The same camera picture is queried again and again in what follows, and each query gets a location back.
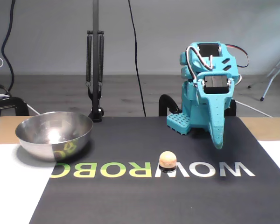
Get teal gripper black servo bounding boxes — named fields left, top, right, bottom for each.
left=195, top=71, right=236, bottom=150

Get wooden ball with black ring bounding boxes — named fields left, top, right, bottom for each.
left=159, top=151, right=177, bottom=173

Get metal bowl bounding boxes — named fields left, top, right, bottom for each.
left=15, top=111, right=94, bottom=163

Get white folding stand legs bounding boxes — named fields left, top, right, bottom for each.
left=247, top=48, right=280, bottom=101

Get black mat with WOWROBO print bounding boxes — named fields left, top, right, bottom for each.
left=29, top=116, right=280, bottom=224

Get black spring lamp stand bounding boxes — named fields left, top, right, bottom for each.
left=85, top=0, right=105, bottom=123

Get arm servo wire harness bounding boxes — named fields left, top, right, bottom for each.
left=225, top=43, right=250, bottom=69

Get gripper servo wire loop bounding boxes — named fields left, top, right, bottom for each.
left=186, top=45, right=213, bottom=80

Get thin black hanging cable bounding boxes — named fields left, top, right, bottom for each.
left=127, top=0, right=147, bottom=117

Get short white cable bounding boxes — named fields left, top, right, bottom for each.
left=25, top=104, right=42, bottom=115

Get black cable loop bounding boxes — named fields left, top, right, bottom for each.
left=0, top=82, right=13, bottom=97

